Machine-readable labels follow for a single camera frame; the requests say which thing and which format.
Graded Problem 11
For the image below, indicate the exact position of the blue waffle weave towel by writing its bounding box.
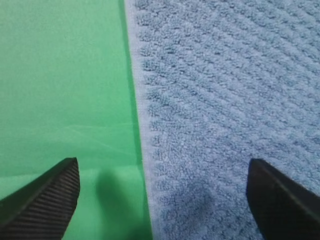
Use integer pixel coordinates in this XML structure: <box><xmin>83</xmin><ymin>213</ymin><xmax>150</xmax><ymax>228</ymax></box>
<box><xmin>124</xmin><ymin>0</ymin><xmax>320</xmax><ymax>240</ymax></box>

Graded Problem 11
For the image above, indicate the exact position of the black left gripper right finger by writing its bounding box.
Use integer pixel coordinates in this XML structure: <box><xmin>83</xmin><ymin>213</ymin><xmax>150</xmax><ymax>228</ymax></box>
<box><xmin>246</xmin><ymin>158</ymin><xmax>320</xmax><ymax>240</ymax></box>

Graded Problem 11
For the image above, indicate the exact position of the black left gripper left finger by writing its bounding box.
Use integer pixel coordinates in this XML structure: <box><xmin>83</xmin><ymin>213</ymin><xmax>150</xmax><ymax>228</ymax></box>
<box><xmin>0</xmin><ymin>157</ymin><xmax>80</xmax><ymax>240</ymax></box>

